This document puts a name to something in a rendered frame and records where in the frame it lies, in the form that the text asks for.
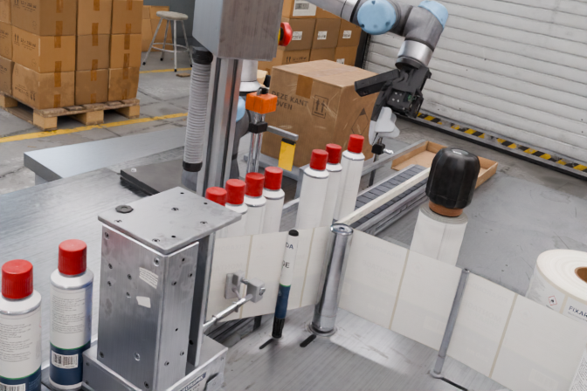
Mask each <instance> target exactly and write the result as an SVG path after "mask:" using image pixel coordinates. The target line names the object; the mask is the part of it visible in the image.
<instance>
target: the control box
mask: <svg viewBox="0 0 587 391"><path fill-rule="evenodd" d="M283 3H284V0H196V1H195V10H194V21H193V31H192V36H193V38H195V39H196V40H197V41H198V42H199V43H201V44H202V45H203V46H204V47H205V48H207V49H208V50H209V51H210V52H211V53H212V54H214V55H215V56H216V57H217V58H232V59H244V60H257V61H269V62H270V61H272V60H273V58H276V53H277V46H278V43H279V41H280V21H281V15H282V9H283Z"/></svg>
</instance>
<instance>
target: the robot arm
mask: <svg viewBox="0 0 587 391"><path fill-rule="evenodd" d="M305 1H307V2H309V3H311V4H313V5H315V6H318V7H320V8H322V9H324V10H326V11H328V12H330V13H332V14H334V15H337V16H338V17H341V18H343V19H345V20H347V21H349V22H351V23H352V24H355V25H357V26H360V27H361V28H362V29H363V30H364V31H365V32H367V33H369V34H371V35H382V34H384V33H386V32H387V31H388V32H391V33H394V34H397V35H398V36H401V37H405V39H404V42H403V44H402V46H401V49H400V51H399V53H398V55H397V61H396V63H395V66H396V68H397V69H395V70H392V71H388V72H384V73H381V74H377V75H375V76H372V77H368V78H366V79H360V80H357V81H355V82H354V86H355V91H356V92H357V93H358V95H359V96H361V97H363V96H366V95H370V94H372V93H378V92H380V93H379V95H378V97H377V99H376V102H375V105H374V107H373V112H372V115H371V121H370V125H369V144H370V145H372V146H373V145H374V144H375V143H376V142H377V140H378V139H379V138H380V137H392V138H395V137H397V136H398V135H399V133H400V131H399V129H398V128H397V127H396V126H395V121H396V118H397V116H396V115H395V114H394V113H399V114H400V116H404V117H406V118H408V117H411V118H414V119H416V118H417V116H418V112H419V110H420V107H421V106H422V104H423V101H424V98H423V94H422V90H423V88H424V85H425V82H426V80H427V79H430V78H431V75H432V73H431V72H430V70H429V67H427V66H428V65H429V62H430V60H431V58H432V54H433V52H434V50H435V48H436V45H437V43H438V41H439V38H440V36H441V33H442V32H443V31H444V27H445V23H446V20H447V18H448V11H447V9H446V7H445V6H443V5H442V4H441V3H438V2H435V1H429V0H424V1H422V2H421V3H420V5H419V6H418V7H416V6H412V5H409V4H407V3H403V2H400V1H398V0H305ZM398 69H399V70H400V71H399V70H398ZM257 73H258V61H257V60H244V61H243V68H242V75H241V83H240V90H239V97H238V111H237V119H236V126H235V134H234V141H233V148H232V156H231V169H230V177H229V180H230V179H239V180H240V176H239V170H238V161H237V158H238V147H239V141H240V138H241V137H243V136H245V135H246V134H249V133H250V132H249V131H248V126H249V122H252V121H253V114H254V111H251V110H248V109H245V102H246V95H247V94H248V93H255V92H257V89H258V88H259V87H260V86H261V85H260V83H259V82H258V81H257ZM418 96H420V97H418ZM419 104H420V105H419ZM418 106H419V107H418ZM417 109H418V110H417ZM416 112H417V113H416ZM197 176H198V172H188V171H185V170H183V173H182V184H183V185H184V186H185V187H186V188H188V189H191V190H193V191H196V192H197Z"/></svg>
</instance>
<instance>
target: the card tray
mask: <svg viewBox="0 0 587 391"><path fill-rule="evenodd" d="M446 147H447V146H443V145H440V144H438V143H435V142H432V141H426V142H425V145H423V146H422V147H419V148H417V149H415V150H413V151H411V152H409V153H408V154H405V155H402V156H400V157H398V158H396V159H395V160H393V161H392V164H391V169H394V170H396V171H399V170H401V169H403V168H406V167H408V166H409V165H411V164H415V165H416V164H418V165H420V166H423V167H426V168H429V167H430V166H431V165H432V160H433V157H434V156H435V154H436V153H437V152H438V151H439V150H440V149H441V148H446ZM478 158H479V160H480V172H479V176H478V179H477V182H476V186H475V189H476V188H478V187H479V186H480V185H481V184H482V183H483V182H485V181H486V180H487V179H488V178H490V177H491V176H492V175H494V174H495V172H496V169H497V166H498V162H497V161H491V160H488V159H486V158H483V157H479V156H478Z"/></svg>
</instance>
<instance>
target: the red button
mask: <svg viewBox="0 0 587 391"><path fill-rule="evenodd" d="M292 35H293V31H292V28H291V26H290V25H289V23H281V24H280V41H279V45H280V46H287V45H288V44H289V43H290V42H291V40H292Z"/></svg>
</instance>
